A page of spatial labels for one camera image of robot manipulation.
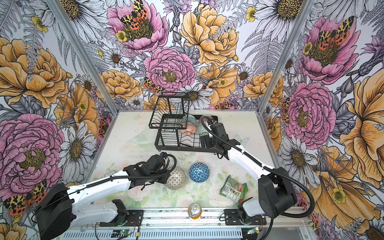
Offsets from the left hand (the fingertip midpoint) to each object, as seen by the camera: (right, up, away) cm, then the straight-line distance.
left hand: (166, 178), depth 82 cm
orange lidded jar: (+15, -9, -15) cm, 23 cm away
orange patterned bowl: (+12, +27, 0) cm, 30 cm away
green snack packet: (+36, -5, -3) cm, 36 cm away
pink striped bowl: (+25, +33, +26) cm, 49 cm away
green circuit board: (-20, -23, -10) cm, 32 cm away
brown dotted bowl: (+5, 0, +1) cm, 5 cm away
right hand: (+24, +20, +5) cm, 32 cm away
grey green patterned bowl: (+20, +25, +25) cm, 40 cm away
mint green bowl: (+11, +34, +26) cm, 44 cm away
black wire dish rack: (+6, +26, -1) cm, 27 cm away
